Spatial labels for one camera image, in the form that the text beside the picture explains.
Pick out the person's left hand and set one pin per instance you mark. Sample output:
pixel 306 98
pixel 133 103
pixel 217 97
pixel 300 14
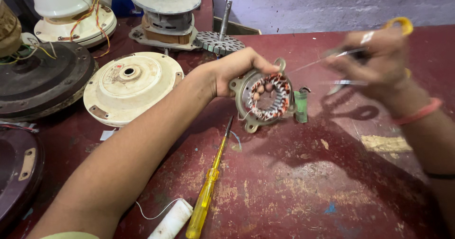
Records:
pixel 231 72

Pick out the person's right hand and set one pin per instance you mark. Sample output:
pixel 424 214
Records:
pixel 376 64

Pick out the person's right fingers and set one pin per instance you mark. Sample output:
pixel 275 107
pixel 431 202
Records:
pixel 350 63

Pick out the motor stator with copper winding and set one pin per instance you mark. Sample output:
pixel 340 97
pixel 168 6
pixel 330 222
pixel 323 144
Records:
pixel 266 96

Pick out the pink wrist thread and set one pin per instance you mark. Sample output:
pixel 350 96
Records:
pixel 419 112

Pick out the rotor with steel shaft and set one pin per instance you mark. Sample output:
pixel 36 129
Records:
pixel 220 39

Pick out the grey fan motor assembly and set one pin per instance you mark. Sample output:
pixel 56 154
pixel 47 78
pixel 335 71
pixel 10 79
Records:
pixel 167 15

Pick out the cream fan motor cover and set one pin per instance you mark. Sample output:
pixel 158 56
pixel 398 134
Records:
pixel 131 88

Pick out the white thread spool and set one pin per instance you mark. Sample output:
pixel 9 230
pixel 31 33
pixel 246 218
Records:
pixel 172 220

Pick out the white thread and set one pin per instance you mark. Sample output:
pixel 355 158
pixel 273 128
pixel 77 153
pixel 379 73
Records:
pixel 156 210

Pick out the white paper scrap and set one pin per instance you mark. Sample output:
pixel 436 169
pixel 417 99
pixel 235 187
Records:
pixel 106 134

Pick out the dark brown fan motor housing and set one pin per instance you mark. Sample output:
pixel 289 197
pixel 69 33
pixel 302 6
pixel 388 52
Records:
pixel 42 79

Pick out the brown wound coil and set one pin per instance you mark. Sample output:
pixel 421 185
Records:
pixel 9 27

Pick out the maroon fan motor cover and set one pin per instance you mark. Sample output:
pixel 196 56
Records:
pixel 17 175

